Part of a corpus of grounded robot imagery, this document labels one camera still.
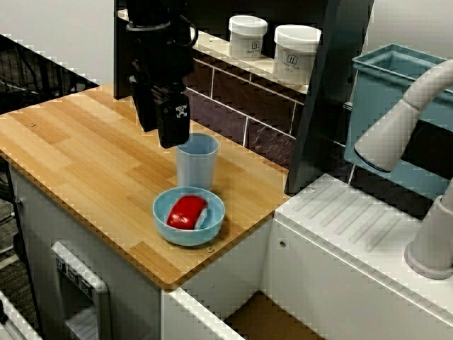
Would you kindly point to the white toy kitchen cabinet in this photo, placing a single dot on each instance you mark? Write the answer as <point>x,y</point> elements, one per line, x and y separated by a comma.
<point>35,230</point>

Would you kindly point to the pale blue plastic cup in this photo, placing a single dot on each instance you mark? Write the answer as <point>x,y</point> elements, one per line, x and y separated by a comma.
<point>196,166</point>

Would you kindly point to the dark hutch frame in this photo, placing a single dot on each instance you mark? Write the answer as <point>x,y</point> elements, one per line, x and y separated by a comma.
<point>318,124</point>

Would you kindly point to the cream shelf board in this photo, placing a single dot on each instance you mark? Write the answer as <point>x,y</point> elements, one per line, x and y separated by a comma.
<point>263,67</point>

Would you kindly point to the small white plastic jar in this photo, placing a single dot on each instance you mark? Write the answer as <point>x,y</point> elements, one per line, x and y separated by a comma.
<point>247,39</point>

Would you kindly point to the white plastic jar with label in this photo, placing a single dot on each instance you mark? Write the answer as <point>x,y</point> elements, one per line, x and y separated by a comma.
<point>295,53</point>

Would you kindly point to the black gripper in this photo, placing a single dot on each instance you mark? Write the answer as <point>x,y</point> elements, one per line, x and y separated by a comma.
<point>166,56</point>

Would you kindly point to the white toy sink unit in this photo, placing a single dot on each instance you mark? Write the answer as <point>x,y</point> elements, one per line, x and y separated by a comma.
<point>336,283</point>

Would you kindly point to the purple tile backsplash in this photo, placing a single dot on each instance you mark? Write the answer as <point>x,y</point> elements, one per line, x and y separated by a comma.
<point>230,117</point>

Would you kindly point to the red and white toy sushi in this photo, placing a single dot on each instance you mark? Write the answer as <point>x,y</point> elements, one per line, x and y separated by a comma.
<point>184,212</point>

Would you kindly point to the grey toy faucet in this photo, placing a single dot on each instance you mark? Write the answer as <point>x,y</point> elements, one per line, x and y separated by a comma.
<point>393,134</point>

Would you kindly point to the teal plastic bin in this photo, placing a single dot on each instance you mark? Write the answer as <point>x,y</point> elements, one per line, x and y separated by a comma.
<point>375,106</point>

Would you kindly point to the light blue bowl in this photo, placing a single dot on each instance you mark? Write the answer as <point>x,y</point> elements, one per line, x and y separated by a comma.
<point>191,237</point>

